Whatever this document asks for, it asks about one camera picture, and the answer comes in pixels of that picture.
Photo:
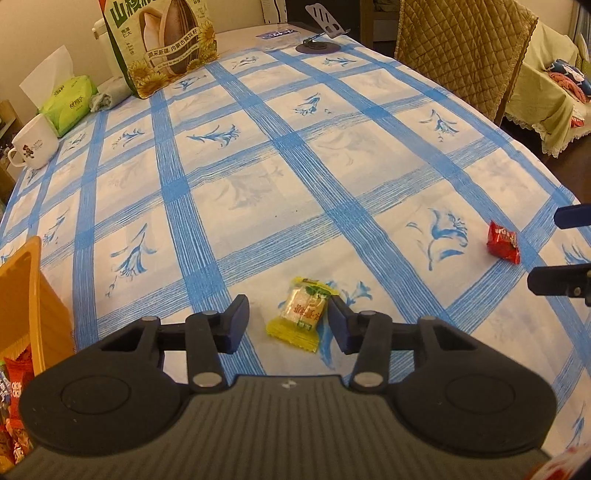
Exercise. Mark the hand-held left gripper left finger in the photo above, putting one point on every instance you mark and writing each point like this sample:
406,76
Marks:
238,323

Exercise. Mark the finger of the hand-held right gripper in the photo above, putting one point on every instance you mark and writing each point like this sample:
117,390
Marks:
572,215
558,279

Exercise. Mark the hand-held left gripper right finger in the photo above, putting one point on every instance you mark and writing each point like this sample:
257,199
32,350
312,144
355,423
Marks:
341,323

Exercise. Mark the yellow candy packet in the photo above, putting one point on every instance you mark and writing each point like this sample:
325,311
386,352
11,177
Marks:
302,314

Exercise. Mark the red candy packet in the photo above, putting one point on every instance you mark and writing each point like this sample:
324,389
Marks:
503,240

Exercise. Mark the orange plastic tray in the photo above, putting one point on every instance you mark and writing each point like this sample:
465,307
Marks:
32,304

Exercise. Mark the sofa with green cover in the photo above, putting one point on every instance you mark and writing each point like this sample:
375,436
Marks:
540,101

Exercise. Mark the printed cloth on sofa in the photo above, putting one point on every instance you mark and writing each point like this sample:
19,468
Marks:
572,78

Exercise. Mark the blue checked tablecloth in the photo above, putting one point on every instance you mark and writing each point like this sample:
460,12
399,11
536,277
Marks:
300,184

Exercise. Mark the person's red patterned clothing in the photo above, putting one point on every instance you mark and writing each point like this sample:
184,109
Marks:
565,466

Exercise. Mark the quilted cover chair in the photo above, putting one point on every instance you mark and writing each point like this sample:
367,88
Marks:
457,50

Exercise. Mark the grey cloth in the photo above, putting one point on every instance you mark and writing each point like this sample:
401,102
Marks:
108,94

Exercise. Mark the white printed mug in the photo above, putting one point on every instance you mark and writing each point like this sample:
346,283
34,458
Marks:
32,146

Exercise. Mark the phone stand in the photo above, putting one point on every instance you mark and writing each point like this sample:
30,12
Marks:
318,46

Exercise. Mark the green tissue pack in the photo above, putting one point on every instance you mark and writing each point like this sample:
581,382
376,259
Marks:
60,104

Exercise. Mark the blue card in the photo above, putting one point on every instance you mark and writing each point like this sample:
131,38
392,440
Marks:
277,35

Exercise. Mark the sunflower seed bag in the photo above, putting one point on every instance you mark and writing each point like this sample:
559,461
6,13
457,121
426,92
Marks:
161,41

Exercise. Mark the white cardboard box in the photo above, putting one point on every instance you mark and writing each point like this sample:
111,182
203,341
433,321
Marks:
272,9

